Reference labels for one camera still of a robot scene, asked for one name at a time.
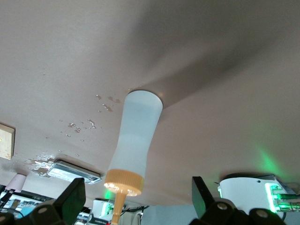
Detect pink plastic cup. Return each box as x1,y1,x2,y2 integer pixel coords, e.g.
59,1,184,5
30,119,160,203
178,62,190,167
5,172,27,193

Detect wooden cutting board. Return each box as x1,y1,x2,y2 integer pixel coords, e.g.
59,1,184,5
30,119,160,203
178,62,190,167
0,123,16,161

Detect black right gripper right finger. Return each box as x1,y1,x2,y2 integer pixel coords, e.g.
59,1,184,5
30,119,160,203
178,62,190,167
191,176,247,225

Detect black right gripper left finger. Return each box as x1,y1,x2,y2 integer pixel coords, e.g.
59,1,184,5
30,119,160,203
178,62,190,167
30,177,85,225

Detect silver digital kitchen scale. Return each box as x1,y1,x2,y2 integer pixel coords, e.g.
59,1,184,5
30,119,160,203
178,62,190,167
46,159,105,185

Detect clear squeeze bottle orange cap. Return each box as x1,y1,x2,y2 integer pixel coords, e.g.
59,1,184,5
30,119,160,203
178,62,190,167
104,90,164,225

